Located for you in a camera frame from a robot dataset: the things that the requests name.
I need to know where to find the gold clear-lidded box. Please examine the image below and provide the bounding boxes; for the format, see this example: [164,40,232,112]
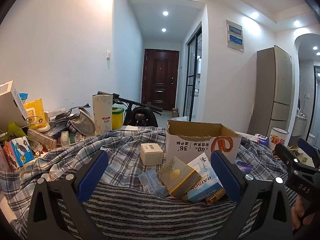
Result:
[157,156,202,198]

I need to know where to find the wall electrical panel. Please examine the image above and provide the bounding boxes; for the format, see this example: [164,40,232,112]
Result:
[226,19,245,53]

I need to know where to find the blue plaid cloth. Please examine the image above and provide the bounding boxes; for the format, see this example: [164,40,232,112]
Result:
[0,126,298,230]

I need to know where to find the white washbasin cabinet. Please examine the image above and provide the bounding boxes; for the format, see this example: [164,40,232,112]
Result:
[291,115,307,137]

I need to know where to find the person's right hand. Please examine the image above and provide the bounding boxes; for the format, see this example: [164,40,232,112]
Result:
[292,196,315,235]

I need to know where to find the yellow tub with green lid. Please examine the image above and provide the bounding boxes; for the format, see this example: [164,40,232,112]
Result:
[111,107,125,130]

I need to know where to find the yellow wet wipes packet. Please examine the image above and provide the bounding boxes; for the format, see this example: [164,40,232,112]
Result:
[24,98,49,130]

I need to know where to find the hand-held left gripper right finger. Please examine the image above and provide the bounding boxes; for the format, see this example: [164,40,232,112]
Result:
[210,150,293,240]

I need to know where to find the tall cream cardboard tube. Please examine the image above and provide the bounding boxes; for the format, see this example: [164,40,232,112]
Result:
[92,94,113,136]

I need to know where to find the green pill blister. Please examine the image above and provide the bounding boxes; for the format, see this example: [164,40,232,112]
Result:
[68,133,83,146]

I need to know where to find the pink printed packet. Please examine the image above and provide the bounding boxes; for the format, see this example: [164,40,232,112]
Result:
[0,145,15,172]

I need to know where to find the beige refrigerator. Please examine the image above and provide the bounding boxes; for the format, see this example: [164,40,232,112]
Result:
[250,45,293,138]

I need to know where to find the light blue slim box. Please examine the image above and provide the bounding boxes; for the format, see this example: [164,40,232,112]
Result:
[187,174,223,203]

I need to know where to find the small cream cube box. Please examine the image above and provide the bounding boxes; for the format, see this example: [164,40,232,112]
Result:
[140,143,163,166]

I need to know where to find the black framed glass door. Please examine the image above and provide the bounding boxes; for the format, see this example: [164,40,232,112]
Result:
[183,26,202,120]

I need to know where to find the blue cartoon print box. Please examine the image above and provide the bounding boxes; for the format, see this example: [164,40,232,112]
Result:
[4,136,35,168]

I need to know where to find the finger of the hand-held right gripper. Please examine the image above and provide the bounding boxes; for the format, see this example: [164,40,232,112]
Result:
[274,142,300,170]
[297,138,320,168]

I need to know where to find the grey striped blanket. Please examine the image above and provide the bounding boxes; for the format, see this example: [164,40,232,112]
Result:
[52,177,299,240]

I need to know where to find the yellow green plastic bag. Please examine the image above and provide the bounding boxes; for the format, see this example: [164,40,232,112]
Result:
[0,121,22,142]

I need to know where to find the grey plastic bag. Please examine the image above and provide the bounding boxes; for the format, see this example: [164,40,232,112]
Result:
[54,103,90,125]

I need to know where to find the white card with blue print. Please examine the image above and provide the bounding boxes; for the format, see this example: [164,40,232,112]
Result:
[187,152,217,180]

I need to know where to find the pale blue plastic packet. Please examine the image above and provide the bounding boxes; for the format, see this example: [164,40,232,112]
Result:
[138,169,170,197]

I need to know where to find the grey mesh pouch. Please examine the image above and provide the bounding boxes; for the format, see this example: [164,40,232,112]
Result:
[69,107,96,137]

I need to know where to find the dark purple box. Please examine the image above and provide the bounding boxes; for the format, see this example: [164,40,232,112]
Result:
[235,160,253,173]

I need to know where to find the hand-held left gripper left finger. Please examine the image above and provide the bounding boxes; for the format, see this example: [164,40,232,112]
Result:
[27,149,109,240]

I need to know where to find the dark brown entrance door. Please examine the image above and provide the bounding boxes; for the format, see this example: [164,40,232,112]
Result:
[141,49,180,112]

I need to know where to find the white floral enamel mug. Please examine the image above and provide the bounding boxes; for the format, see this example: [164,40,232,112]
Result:
[268,127,289,151]

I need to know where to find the blue tissue pack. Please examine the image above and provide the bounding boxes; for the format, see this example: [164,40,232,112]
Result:
[254,134,270,147]

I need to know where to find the white plastic bag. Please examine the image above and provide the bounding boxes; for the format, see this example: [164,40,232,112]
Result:
[172,115,192,123]

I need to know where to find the brown box with white side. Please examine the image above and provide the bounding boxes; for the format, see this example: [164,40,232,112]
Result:
[0,81,30,133]

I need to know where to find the cream cosmetic tube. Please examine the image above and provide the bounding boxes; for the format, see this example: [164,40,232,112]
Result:
[26,128,57,148]

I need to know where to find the gold and blue foil pack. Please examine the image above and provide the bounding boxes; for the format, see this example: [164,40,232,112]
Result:
[205,187,227,205]

